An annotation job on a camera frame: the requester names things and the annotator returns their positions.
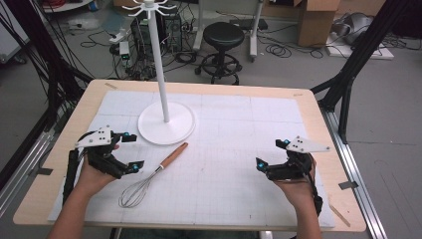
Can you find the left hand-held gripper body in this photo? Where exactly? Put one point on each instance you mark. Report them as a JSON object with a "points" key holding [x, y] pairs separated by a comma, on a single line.
{"points": [[99, 156]]}

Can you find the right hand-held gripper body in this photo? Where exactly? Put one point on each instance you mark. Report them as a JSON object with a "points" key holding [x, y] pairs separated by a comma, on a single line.
{"points": [[295, 162]]}

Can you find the white hook rack stand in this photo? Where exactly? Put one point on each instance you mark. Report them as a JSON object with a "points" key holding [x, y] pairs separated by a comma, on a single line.
{"points": [[166, 124]]}

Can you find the person's left hand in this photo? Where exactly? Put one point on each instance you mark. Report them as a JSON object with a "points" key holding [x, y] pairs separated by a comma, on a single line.
{"points": [[94, 177]]}

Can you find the person's right hand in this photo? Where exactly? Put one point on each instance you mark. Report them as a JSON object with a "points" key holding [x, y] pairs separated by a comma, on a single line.
{"points": [[297, 191]]}

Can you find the white grid mat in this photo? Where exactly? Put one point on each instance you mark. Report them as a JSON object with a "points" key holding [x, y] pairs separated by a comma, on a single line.
{"points": [[225, 159]]}

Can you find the beige masking tape piece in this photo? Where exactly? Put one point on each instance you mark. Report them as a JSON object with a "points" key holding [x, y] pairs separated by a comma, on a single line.
{"points": [[298, 95], [110, 86]]}

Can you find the black tape piece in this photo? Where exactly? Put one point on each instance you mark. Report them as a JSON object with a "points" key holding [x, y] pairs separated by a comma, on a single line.
{"points": [[44, 171], [348, 185]]}

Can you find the thin wooden stick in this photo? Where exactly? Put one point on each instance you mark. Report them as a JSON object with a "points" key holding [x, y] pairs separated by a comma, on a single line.
{"points": [[339, 215]]}

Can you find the white power strip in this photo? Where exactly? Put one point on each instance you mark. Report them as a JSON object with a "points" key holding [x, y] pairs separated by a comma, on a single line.
{"points": [[120, 36]]}

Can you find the white stand leg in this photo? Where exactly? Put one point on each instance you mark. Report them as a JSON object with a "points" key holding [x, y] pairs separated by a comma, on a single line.
{"points": [[254, 36], [199, 30]]}

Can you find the black computer tower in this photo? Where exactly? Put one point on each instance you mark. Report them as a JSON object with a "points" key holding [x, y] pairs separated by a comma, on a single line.
{"points": [[172, 31]]}

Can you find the black round stool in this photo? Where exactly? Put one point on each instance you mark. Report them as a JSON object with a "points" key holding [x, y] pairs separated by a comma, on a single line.
{"points": [[223, 36]]}

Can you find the cardboard box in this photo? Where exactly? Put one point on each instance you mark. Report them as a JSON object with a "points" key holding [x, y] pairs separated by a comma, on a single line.
{"points": [[315, 23]]}

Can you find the flat black device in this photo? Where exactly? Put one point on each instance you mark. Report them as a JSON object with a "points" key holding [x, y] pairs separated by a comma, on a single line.
{"points": [[247, 24]]}

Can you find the white flat board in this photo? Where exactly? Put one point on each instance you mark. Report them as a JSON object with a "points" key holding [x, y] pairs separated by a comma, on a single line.
{"points": [[381, 51]]}

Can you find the grey bag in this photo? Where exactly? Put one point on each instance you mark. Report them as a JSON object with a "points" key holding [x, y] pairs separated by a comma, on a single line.
{"points": [[355, 26]]}

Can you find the aluminium rail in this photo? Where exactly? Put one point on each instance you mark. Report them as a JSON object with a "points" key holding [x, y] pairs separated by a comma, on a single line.
{"points": [[351, 166], [23, 169]]}

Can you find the black metal frame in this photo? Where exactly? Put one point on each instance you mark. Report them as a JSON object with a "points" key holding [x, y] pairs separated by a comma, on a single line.
{"points": [[36, 56], [358, 56]]}

